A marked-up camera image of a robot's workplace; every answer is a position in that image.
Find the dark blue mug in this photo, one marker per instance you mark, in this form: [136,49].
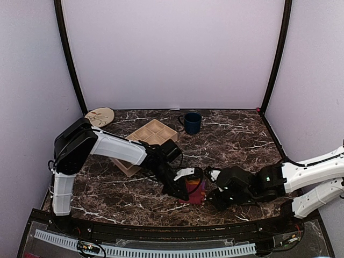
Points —
[191,122]

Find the right black frame post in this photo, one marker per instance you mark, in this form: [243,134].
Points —
[278,55]

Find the left black frame post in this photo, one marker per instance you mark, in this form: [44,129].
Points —
[68,56]

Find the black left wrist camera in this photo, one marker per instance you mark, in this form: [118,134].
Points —
[170,150]

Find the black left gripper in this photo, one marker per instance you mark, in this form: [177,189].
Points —
[180,193]

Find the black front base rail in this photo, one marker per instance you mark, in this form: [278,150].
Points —
[174,226]

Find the black frame post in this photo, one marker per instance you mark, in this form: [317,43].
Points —
[68,56]
[278,55]

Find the purple striped sock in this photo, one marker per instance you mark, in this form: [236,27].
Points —
[198,195]

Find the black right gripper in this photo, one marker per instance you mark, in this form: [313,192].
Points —
[215,194]

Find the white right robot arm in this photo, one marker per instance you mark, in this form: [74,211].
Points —
[325,171]

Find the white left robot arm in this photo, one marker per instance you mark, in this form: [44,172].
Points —
[80,140]

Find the white slotted cable duct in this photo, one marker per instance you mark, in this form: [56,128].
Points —
[131,248]

